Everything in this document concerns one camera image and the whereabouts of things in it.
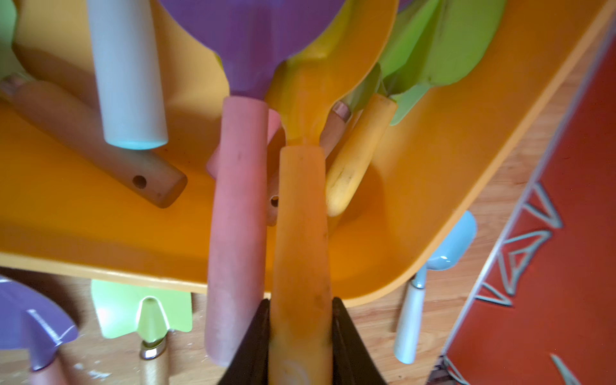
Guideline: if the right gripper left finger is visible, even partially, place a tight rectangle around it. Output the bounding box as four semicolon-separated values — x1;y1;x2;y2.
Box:
218;299;270;385

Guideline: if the green shovel yellow handle box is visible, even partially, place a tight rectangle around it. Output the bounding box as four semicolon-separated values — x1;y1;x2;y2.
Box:
326;0;506;217

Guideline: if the yellow square shovel yellow handle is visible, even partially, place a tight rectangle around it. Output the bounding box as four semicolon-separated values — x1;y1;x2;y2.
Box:
266;1;399;384

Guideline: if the light green shovel wooden handle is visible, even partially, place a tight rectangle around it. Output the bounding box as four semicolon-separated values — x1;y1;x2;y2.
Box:
91;280;193;384

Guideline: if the blue shovel in box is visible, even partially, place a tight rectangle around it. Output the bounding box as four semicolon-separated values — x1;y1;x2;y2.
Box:
87;0;168;150

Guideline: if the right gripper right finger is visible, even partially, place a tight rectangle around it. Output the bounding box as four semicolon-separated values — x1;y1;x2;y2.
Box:
332;298;386;384

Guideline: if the green shovel brown wooden handle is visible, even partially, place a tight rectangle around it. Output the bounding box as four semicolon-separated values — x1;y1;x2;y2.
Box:
1;72;188;209

